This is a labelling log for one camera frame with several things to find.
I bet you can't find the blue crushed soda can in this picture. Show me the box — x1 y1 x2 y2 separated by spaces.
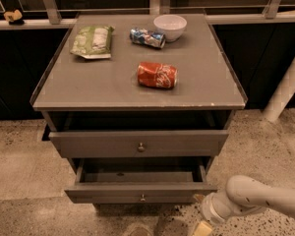
130 28 165 49

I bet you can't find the metal window railing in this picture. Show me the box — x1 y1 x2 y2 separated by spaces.
0 0 295 29

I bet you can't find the grey drawer cabinet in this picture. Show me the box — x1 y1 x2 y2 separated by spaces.
29 13 249 175

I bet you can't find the grey drawer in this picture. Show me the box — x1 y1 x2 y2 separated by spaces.
65 157 216 205
49 130 228 158

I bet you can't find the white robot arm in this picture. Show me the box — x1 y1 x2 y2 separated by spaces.
192 57 295 236

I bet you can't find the green snack bag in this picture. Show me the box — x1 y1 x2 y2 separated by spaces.
70 26 114 60

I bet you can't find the white bowl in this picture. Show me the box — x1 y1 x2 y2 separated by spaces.
153 14 187 42

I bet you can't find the red crushed cola can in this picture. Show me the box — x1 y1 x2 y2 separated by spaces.
137 62 178 89

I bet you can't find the grey top drawer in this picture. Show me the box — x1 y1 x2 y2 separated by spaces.
49 130 228 158

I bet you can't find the small yellow object on ledge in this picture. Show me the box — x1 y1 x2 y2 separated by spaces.
4 9 24 25

